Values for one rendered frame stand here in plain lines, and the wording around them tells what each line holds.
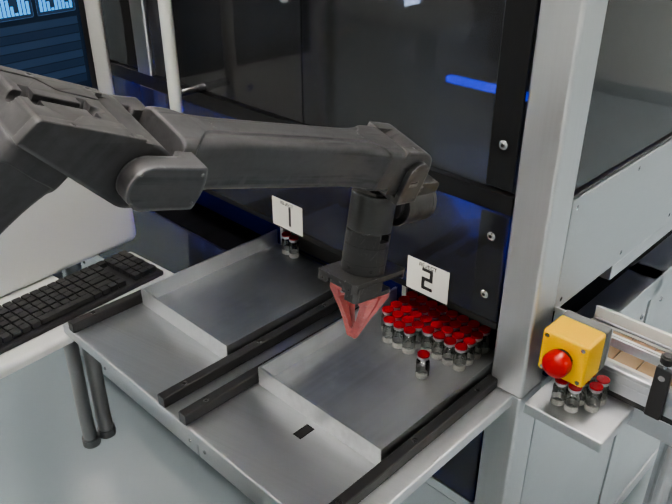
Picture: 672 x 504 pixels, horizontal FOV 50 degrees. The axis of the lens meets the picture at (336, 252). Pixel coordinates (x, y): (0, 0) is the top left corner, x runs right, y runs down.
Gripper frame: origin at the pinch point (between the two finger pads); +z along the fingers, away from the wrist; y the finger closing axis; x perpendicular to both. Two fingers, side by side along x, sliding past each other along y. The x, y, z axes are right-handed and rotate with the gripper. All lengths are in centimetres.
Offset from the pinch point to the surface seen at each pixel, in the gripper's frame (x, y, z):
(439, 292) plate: 3.2, 25.6, 2.3
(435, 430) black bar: -9.0, 11.4, 15.8
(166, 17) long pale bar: 64, 14, -32
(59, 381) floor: 155, 39, 104
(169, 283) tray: 53, 9, 17
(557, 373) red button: -20.1, 22.1, 4.4
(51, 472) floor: 117, 16, 108
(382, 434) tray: -2.8, 7.3, 18.3
